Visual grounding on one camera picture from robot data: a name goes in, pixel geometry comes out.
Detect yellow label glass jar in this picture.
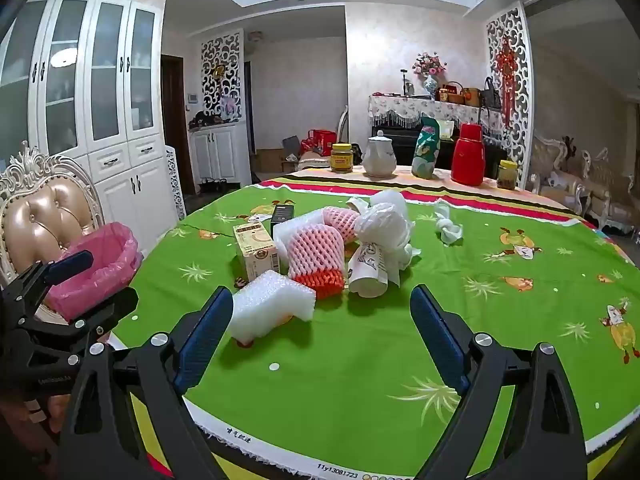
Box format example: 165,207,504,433
330,142,354,173

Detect printed white paper cup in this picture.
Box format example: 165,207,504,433
347,242,391,295

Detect shoes on shoe cabinet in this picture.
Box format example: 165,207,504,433
187,111,236,128

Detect trash bin with pink liner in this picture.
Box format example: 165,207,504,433
44,221,143,323

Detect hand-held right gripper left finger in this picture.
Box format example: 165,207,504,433
59,286,235,480

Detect dark wooden door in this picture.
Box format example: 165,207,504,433
161,54,196,196

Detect white shoe cabinet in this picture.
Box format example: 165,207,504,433
187,122,252,186

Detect tall white lattice screen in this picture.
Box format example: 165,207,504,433
484,2,535,188

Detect white ceramic teapot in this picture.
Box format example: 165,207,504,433
361,130,398,179

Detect pink orange foam fruit net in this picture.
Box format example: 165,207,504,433
286,225,347,301

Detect ornate tan leather chair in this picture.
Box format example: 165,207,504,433
0,141,106,311

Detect dark grey handbag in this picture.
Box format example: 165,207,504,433
481,77,502,110

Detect narrow white lattice panel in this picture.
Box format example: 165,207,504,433
164,146,187,221

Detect brown cardboard box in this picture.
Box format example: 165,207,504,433
255,147,286,173

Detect green printed tablecloth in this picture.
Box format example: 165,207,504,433
107,165,640,480

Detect green snack bag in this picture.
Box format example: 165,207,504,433
411,116,442,180

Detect white glass door cabinet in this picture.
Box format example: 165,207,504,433
0,0,181,256

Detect large red gift bag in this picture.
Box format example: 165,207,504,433
307,129,338,156

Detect ornate cream armchair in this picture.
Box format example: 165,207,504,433
527,135,591,216
582,147,637,233

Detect brown basket handbag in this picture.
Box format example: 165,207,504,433
435,81,463,105

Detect white tissue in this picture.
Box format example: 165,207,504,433
433,199,464,246

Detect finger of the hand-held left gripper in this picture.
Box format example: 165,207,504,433
30,286,140,357
0,250,95,312

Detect dark jar with yellow lid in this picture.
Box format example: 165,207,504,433
496,160,518,191

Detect white ornate dining chair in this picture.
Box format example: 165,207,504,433
295,105,351,173

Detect plain pink foam fruit net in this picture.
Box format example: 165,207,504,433
320,206,361,246

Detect yellow cardboard box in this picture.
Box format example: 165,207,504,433
233,221,281,283

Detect black cardboard box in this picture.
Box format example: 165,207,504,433
270,202,296,238

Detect red knot wall decoration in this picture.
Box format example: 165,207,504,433
496,35,521,128

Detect black piano with lace cover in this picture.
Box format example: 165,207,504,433
367,94,503,133

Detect vase with pink flowers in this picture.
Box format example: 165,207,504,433
412,52,447,96

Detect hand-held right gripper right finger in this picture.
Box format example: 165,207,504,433
410,284,588,480

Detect red thermos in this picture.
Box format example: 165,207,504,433
450,122,487,187

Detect person's left hand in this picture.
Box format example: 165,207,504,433
22,392,76,436

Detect white lattice screen over cabinet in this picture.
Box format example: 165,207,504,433
201,30,244,123

